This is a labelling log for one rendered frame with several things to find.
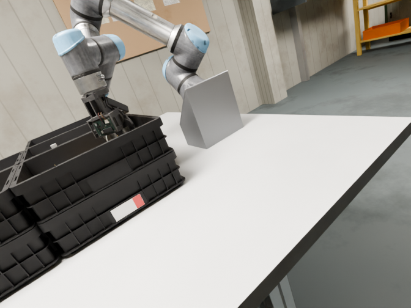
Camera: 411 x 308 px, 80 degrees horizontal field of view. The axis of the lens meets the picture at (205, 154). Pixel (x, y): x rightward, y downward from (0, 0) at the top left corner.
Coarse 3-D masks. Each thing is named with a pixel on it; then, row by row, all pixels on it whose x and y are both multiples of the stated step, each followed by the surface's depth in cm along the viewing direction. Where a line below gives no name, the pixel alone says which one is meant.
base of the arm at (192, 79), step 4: (188, 76) 103; (192, 76) 103; (196, 76) 104; (184, 80) 103; (188, 80) 102; (192, 80) 102; (196, 80) 101; (200, 80) 101; (180, 84) 103; (184, 84) 102; (188, 84) 102; (192, 84) 100; (180, 88) 104; (184, 88) 102; (180, 92) 105
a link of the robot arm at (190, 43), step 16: (80, 0) 89; (96, 0) 89; (112, 0) 90; (128, 0) 93; (96, 16) 95; (112, 16) 95; (128, 16) 93; (144, 16) 93; (144, 32) 97; (160, 32) 95; (176, 32) 94; (192, 32) 93; (176, 48) 97; (192, 48) 96; (192, 64) 101
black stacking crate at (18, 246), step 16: (16, 240) 57; (32, 240) 58; (48, 240) 63; (0, 256) 55; (16, 256) 58; (32, 256) 59; (48, 256) 62; (0, 272) 56; (16, 272) 59; (32, 272) 60; (0, 288) 57; (16, 288) 60
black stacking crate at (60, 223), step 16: (160, 160) 73; (128, 176) 69; (144, 176) 71; (160, 176) 75; (176, 176) 78; (112, 192) 67; (128, 192) 70; (144, 192) 72; (160, 192) 76; (80, 208) 63; (96, 208) 66; (112, 208) 68; (48, 224) 60; (64, 224) 63; (80, 224) 65; (96, 224) 67; (112, 224) 69; (64, 240) 63; (80, 240) 65
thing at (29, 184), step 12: (156, 120) 70; (132, 132) 67; (144, 132) 69; (108, 144) 64; (120, 144) 66; (36, 156) 80; (84, 156) 62; (96, 156) 63; (60, 168) 59; (72, 168) 61; (12, 180) 61; (24, 180) 57; (36, 180) 57; (48, 180) 58; (24, 192) 56
